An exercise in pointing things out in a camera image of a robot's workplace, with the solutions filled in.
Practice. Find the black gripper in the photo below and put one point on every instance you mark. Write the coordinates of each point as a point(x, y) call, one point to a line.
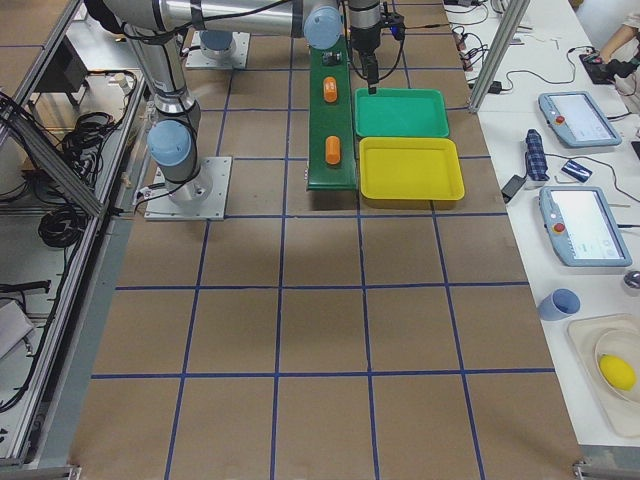
point(363, 39)

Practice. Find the orange cylinder marked 4680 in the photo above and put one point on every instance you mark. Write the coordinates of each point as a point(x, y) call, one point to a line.
point(330, 90)

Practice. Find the plain orange cylinder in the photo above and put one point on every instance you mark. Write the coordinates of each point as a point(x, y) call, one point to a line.
point(332, 153)

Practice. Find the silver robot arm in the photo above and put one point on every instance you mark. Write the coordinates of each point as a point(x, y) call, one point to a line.
point(152, 25)

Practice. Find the green plastic tray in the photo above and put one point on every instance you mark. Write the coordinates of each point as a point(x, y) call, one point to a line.
point(394, 112)

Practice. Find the green conveyor belt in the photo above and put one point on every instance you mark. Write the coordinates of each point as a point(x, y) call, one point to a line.
point(330, 119)

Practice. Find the yellow plastic tray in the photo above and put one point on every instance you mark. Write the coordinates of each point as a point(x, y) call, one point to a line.
point(410, 169)

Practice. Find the black power adapter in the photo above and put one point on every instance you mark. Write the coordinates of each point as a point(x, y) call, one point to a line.
point(512, 187)

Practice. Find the blue plaid folded umbrella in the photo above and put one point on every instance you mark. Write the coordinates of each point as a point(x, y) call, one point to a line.
point(535, 160)

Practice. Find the far blue teach pendant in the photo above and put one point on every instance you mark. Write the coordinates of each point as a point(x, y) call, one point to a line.
point(577, 120)

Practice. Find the blue teach pendant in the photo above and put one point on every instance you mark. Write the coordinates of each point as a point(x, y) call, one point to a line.
point(581, 227)
point(577, 120)

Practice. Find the small blue box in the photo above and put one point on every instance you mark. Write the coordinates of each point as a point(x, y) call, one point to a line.
point(576, 171)

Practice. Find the near blue teach pendant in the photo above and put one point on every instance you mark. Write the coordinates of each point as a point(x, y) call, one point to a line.
point(581, 227)

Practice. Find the blue plastic cup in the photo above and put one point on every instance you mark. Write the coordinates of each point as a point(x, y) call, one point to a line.
point(559, 304)

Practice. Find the white bowl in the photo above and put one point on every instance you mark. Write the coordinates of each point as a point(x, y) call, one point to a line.
point(624, 344)

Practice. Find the yellow lemon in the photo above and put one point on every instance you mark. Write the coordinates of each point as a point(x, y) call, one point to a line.
point(617, 372)

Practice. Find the beige tray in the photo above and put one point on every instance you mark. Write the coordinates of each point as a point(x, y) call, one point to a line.
point(583, 334)

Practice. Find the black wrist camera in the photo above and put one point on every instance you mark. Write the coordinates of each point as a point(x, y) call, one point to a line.
point(394, 22)

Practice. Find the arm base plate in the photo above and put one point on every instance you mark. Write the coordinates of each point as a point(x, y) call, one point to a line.
point(203, 198)
point(218, 50)

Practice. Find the aluminium frame post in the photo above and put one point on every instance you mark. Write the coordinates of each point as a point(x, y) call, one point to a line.
point(511, 18)

